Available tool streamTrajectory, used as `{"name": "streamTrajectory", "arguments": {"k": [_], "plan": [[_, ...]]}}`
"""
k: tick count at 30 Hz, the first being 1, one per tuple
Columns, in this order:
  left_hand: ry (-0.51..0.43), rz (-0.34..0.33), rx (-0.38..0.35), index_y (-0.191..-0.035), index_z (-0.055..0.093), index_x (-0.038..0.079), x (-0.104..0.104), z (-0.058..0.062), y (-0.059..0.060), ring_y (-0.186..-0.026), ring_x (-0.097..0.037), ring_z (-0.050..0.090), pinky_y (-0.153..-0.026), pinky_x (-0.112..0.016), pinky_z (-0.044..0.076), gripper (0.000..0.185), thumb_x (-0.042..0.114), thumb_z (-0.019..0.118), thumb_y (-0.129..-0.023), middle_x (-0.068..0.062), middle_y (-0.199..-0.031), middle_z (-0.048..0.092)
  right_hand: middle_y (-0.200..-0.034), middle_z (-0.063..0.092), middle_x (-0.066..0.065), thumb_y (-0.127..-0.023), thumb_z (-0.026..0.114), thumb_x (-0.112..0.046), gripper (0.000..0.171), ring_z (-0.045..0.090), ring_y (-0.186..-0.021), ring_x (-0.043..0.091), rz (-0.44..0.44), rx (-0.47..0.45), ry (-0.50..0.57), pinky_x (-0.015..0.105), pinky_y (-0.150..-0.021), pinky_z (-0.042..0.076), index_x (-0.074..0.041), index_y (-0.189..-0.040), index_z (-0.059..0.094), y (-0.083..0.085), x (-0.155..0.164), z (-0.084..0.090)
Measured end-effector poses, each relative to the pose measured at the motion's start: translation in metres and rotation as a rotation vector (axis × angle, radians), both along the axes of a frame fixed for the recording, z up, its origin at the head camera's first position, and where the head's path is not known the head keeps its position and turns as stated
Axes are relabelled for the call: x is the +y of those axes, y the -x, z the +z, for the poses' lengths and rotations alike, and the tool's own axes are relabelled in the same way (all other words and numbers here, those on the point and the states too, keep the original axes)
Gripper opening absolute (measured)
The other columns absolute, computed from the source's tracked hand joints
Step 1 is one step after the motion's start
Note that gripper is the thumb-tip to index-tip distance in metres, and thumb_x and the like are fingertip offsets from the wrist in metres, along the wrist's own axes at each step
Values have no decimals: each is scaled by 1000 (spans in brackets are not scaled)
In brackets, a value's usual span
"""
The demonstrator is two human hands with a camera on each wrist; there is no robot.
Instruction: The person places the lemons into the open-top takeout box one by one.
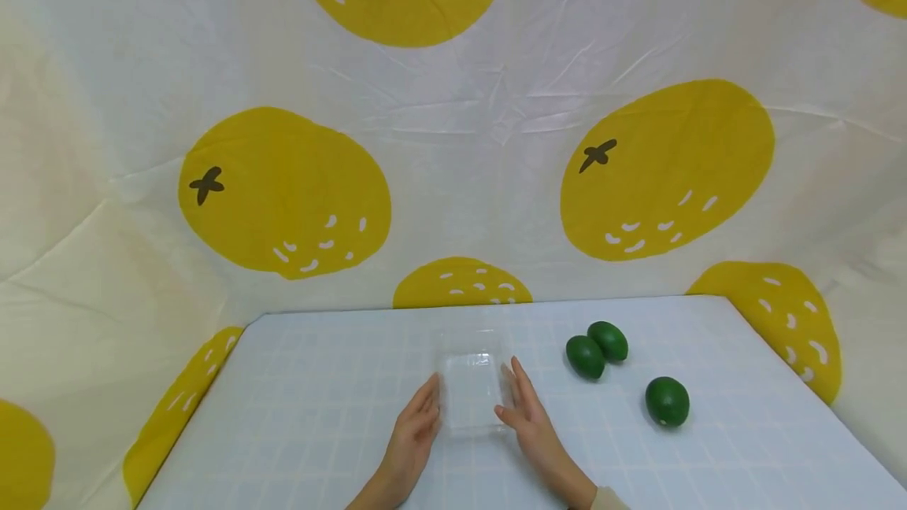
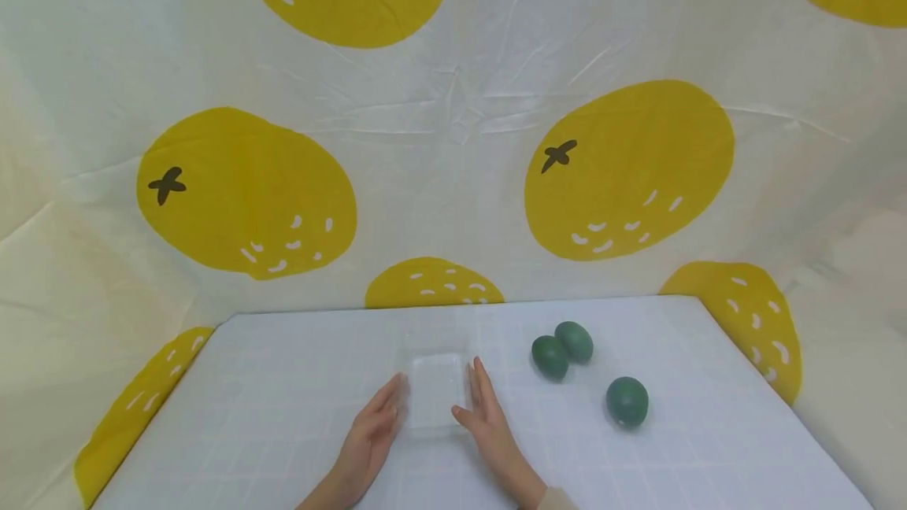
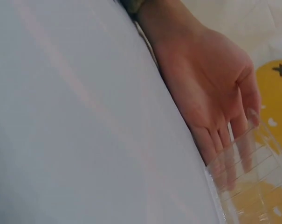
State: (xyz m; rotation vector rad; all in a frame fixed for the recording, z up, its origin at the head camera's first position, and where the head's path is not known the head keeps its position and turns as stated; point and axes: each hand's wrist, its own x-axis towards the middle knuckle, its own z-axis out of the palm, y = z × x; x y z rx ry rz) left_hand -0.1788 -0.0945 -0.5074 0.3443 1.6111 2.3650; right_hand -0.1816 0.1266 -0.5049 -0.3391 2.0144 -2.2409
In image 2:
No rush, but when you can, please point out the person's left forearm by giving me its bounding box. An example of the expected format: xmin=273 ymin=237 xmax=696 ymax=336
xmin=296 ymin=480 xmax=362 ymax=510

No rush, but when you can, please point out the person's left hand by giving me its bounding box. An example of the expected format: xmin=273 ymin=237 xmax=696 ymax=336
xmin=331 ymin=372 xmax=411 ymax=501

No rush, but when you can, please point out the person's right forearm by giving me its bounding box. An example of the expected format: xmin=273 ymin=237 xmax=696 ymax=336
xmin=516 ymin=485 xmax=579 ymax=510

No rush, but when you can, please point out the person's right hand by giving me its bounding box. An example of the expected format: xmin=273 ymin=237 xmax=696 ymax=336
xmin=450 ymin=357 xmax=550 ymax=506

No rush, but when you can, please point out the clear plastic tray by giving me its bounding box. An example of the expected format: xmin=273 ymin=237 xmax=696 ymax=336
xmin=394 ymin=329 xmax=478 ymax=441

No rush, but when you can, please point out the green egg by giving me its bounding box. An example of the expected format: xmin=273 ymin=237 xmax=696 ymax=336
xmin=605 ymin=376 xmax=651 ymax=430
xmin=553 ymin=321 xmax=595 ymax=365
xmin=531 ymin=335 xmax=571 ymax=383

